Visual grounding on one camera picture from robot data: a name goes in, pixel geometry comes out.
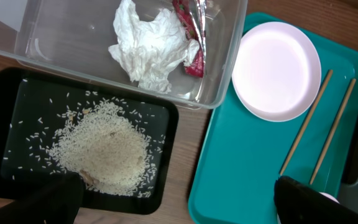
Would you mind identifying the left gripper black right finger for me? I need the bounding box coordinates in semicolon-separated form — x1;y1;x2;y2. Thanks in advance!
273;175;358;224

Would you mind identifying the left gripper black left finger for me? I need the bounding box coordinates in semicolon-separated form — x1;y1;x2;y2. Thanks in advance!
0;174;85;224

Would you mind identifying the small white plate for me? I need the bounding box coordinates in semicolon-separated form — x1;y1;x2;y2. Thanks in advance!
319;192;339;203

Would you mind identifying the pile of rice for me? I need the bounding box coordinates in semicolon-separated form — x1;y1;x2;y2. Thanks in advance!
1;90;167;199

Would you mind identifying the white napkin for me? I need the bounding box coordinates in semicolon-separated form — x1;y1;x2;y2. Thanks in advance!
108;0;200;93

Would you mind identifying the red foil wrapper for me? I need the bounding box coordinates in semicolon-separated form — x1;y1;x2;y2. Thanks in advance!
172;0;204;78

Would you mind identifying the teal plastic tray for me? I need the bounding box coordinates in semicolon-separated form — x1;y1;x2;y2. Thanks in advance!
187;12;358;224

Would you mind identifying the black tray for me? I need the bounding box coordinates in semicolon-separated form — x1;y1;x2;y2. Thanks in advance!
0;68;179;215

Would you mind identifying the large white plate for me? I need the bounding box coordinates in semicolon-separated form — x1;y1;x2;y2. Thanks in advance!
232;22;322;122

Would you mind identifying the right wooden chopstick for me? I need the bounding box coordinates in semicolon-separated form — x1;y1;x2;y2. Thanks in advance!
309;78;357;185

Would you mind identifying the wooden chopstick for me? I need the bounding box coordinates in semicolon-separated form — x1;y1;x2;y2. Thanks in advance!
279;70;333;175
309;78;357;185

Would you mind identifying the left wooden chopstick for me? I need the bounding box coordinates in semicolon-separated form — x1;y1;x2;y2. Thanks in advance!
279;70;333;175

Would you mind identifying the clear plastic bin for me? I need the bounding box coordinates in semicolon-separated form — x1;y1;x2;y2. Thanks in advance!
0;0;247;109

